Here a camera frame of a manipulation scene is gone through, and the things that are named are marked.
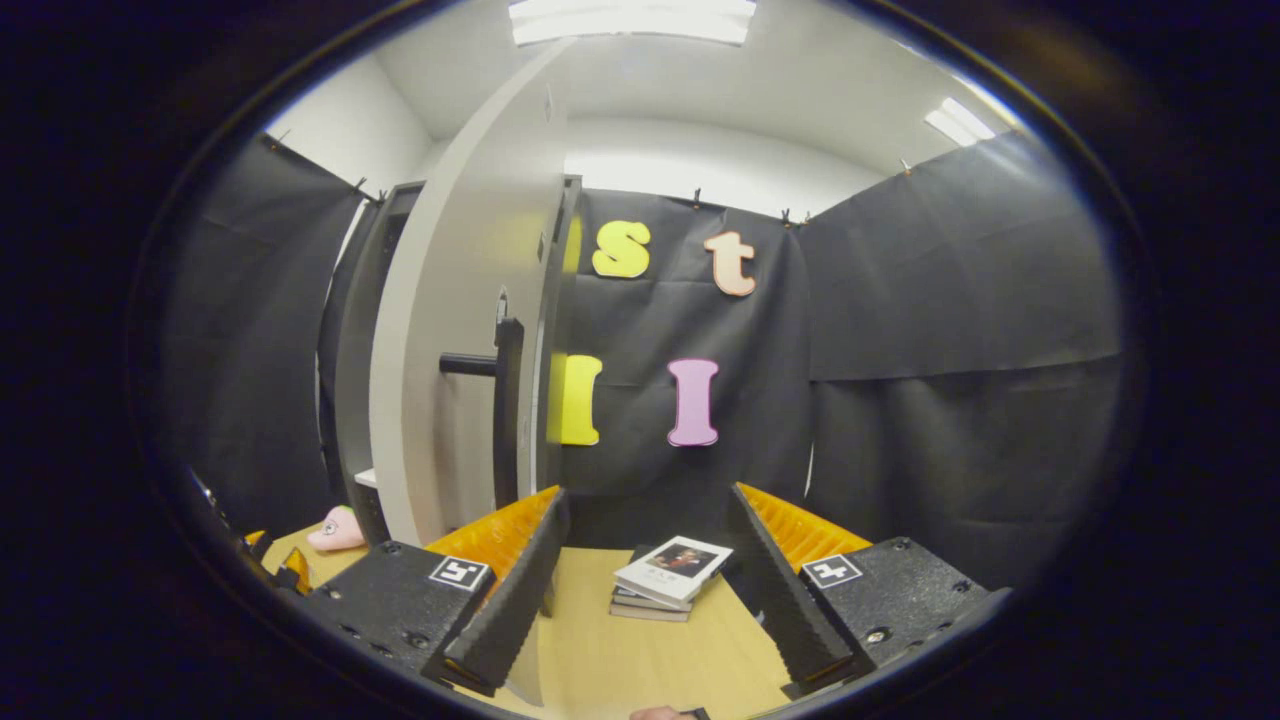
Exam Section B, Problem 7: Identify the small ceiling light panel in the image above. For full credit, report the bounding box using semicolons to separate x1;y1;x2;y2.
925;97;997;148

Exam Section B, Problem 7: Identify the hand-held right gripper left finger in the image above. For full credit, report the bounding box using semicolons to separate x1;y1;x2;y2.
285;487;573;696

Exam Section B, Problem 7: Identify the white cover book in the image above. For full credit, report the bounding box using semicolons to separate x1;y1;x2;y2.
613;535;734;609

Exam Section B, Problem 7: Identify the grey cabinet door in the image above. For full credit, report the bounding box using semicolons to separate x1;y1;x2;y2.
368;40;583;707

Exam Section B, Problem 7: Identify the light grey book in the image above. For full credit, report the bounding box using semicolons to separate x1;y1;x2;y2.
609;600;692;624

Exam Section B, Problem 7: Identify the long ceiling light panel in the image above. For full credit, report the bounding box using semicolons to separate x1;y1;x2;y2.
508;0;758;47

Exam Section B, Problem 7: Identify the black cabinet door handle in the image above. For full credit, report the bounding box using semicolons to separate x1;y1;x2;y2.
440;318;527;509

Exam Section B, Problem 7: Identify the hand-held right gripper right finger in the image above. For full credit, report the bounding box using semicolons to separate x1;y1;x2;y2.
722;482;1011;696

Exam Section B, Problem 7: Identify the pink plush toy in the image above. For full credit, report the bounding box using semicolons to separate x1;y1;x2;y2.
306;505;368;553

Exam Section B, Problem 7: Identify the black backdrop cloth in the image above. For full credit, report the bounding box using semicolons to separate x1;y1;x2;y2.
160;130;1126;591

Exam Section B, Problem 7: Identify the dark grey book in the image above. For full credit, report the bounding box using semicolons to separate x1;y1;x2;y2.
611;586;694;614

